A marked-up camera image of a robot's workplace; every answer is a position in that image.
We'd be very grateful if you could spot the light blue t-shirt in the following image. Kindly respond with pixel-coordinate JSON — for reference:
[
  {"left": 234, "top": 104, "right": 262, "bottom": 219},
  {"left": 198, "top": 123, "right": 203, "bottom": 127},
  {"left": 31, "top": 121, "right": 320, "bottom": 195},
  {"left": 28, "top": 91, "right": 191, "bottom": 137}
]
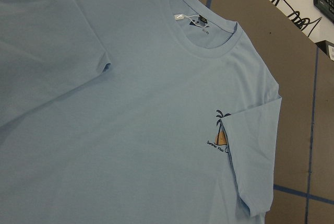
[{"left": 1, "top": 0, "right": 281, "bottom": 223}]

